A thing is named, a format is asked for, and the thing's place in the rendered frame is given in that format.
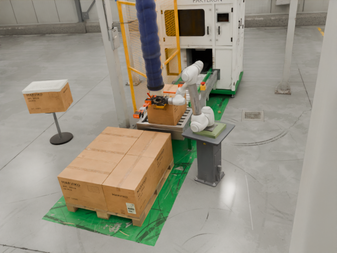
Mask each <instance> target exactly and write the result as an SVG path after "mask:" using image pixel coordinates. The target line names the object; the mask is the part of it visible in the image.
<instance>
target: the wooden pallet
mask: <svg viewBox="0 0 337 253"><path fill-rule="evenodd" d="M173 166H174V158H172V160H171V162H170V163H169V165H168V167H167V169H166V171H165V172H164V174H163V176H162V178H161V180H160V181H159V183H158V185H157V187H156V188H155V190H154V192H153V194H152V196H151V197H150V199H149V201H148V203H147V205H146V206H145V208H144V210H143V212H142V214H141V215H140V217H134V216H130V215H125V214H120V213H115V212H110V211H106V210H101V209H96V208H91V207H87V206H82V205H77V204H72V203H68V202H66V206H67V209H68V211H71V212H75V211H76V210H77V209H78V208H83V209H88V210H93V211H96V213H97V217H99V218H103V219H109V218H110V216H111V215H116V216H121V217H125V218H130V219H132V223H133V225H135V226H139V227H141V226H142V224H143V222H144V220H145V218H146V217H147V215H148V213H149V211H150V209H151V207H152V205H153V204H154V202H155V200H156V198H157V196H158V194H159V192H160V190H161V189H162V187H163V185H164V183H165V181H166V179H167V177H168V175H169V174H170V172H171V170H172V168H173Z"/></svg>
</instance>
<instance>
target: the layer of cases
mask: <svg viewBox="0 0 337 253"><path fill-rule="evenodd" d="M172 158H173V149H172V138H171V133H161V132H152V131H143V130H133V129H124V128H115V127H109V126H108V127H107V128H106V129H105V130H104V131H103V132H102V133H101V134H100V135H99V136H98V137H97V138H96V139H95V140H94V141H93V142H92V143H91V144H90V145H89V146H88V147H86V148H85V149H84V150H83V151H82V152H81V153H80V154H79V155H78V156H77V157H76V158H75V159H74V160H73V161H72V162H71V163H70V164H69V165H68V166H67V167H66V168H65V169H64V170H63V171H62V172H61V173H60V174H59V175H58V176H57V178H58V181H59V184H60V187H61V190H62V193H63V196H64V199H65V202H68V203H72V204H77V205H82V206H87V207H91V208H96V209H101V210H106V211H110V212H115V213H120V214H125V215H130V216H134V217H140V215H141V214H142V212H143V210H144V208H145V206H146V205H147V203H148V201H149V199H150V197H151V196H152V194H153V192H154V190H155V188H156V187H157V185H158V183H159V181H160V180H161V178H162V176H163V174H164V172H165V171H166V169H167V167H168V165H169V163H170V162H171V160H172Z"/></svg>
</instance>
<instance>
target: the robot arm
mask: <svg viewBox="0 0 337 253"><path fill-rule="evenodd" d="M202 69H203V62H202V61H197V62H195V63H194V64H193V65H191V66H189V67H187V68H186V69H185V70H184V71H183V72H182V75H181V78H182V80H183V81H184V82H185V83H184V84H183V85H182V87H179V88H178V89H177V91H176V95H175V97H169V98H164V96H156V97H151V99H159V100H161V102H158V103H157V102H154V103H153V104H156V105H157V106H164V105H165V104H170V105H184V104H185V103H186V99H185V98H184V95H185V92H186V88H187V87H188V90H189V95H190V100H191V105H192V110H193V114H192V116H191V130H192V131H194V132H201V131H202V130H204V131H210V132H212V131H213V130H214V129H215V127H216V126H218V124H217V123H215V122H214V112H213V110H212V109H211V108H210V107H209V106H205V107H203V108H202V109H201V105H200V100H199V94H198V89H197V84H196V82H197V77H198V75H199V74H200V72H201V71H202ZM159 97H160V98H159ZM161 103H163V104H161Z"/></svg>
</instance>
